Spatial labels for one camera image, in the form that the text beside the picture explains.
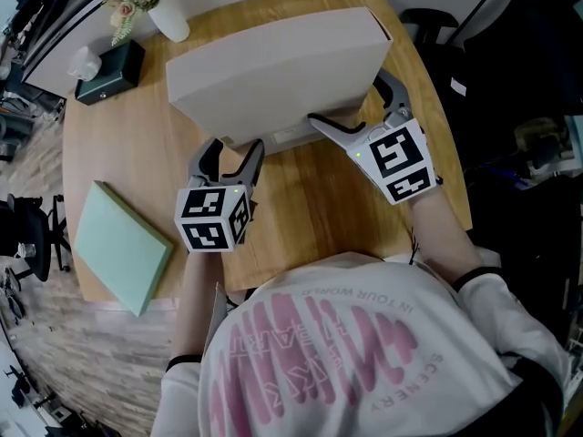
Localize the black chair with armrest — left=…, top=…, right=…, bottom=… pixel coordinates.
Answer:
left=399, top=6, right=461, bottom=52

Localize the large beige box item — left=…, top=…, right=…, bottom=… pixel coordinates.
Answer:
left=165, top=6, right=394, bottom=157

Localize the person's white printed shirt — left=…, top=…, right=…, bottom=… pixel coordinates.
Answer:
left=149, top=250, right=575, bottom=437

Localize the black office chair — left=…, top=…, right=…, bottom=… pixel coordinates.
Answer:
left=0, top=192, right=73, bottom=284

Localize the dark green tissue box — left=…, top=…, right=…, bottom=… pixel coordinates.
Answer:
left=74, top=38, right=147, bottom=107

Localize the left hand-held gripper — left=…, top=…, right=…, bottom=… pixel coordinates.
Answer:
left=175, top=137, right=267, bottom=255

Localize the white partition panel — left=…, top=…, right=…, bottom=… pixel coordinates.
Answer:
left=21, top=0, right=159, bottom=96

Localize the white tissue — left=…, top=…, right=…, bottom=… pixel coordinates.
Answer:
left=67, top=45, right=103, bottom=82

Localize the person's right forearm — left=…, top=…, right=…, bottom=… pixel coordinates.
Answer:
left=406, top=188, right=485, bottom=287

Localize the white vase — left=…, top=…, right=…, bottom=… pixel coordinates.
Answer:
left=148, top=0, right=191, bottom=44

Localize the light green board item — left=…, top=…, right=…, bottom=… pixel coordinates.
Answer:
left=72, top=179, right=175, bottom=319

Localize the black garment with white tag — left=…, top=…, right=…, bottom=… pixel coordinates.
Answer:
left=448, top=0, right=583, bottom=125

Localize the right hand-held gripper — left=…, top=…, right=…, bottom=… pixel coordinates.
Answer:
left=308, top=69, right=435, bottom=207

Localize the person's left forearm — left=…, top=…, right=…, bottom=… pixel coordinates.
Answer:
left=169, top=248, right=220, bottom=369

